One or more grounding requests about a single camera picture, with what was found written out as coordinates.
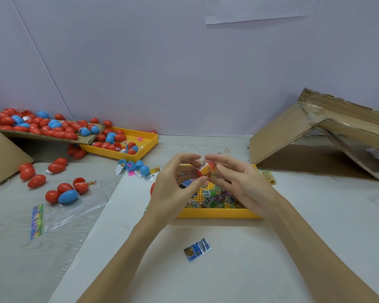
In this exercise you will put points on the torn flattened cardboard box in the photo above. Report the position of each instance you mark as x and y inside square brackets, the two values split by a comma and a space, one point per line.
[278, 132]

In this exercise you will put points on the yellow plastic tray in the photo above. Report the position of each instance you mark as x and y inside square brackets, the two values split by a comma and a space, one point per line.
[208, 213]

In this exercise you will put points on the pile of plastic eggs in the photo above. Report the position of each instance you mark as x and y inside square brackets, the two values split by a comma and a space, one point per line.
[63, 126]

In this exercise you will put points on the white paper sign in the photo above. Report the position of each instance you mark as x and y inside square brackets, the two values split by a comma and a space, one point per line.
[262, 9]

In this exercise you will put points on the clear bag with coloured label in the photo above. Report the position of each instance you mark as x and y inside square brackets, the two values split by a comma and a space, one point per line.
[66, 214]

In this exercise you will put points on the yellow label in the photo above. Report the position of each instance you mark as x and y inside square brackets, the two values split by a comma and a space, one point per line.
[268, 178]

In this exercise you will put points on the yellow tray under eggs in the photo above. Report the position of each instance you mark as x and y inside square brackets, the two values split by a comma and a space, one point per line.
[145, 143]

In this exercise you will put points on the person's left forearm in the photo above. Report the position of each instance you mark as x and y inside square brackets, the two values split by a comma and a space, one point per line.
[117, 265]

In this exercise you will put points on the single red plastic egg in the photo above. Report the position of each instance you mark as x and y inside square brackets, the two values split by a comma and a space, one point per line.
[208, 166]

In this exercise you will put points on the blue packet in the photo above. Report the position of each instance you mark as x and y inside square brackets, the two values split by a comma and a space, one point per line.
[197, 249]

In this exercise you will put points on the brown cardboard sheet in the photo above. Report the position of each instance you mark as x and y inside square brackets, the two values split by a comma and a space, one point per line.
[38, 135]

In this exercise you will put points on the person's left hand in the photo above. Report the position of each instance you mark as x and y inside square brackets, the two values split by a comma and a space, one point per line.
[167, 195]

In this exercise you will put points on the person's right hand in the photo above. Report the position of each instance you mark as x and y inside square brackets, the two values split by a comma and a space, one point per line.
[246, 186]

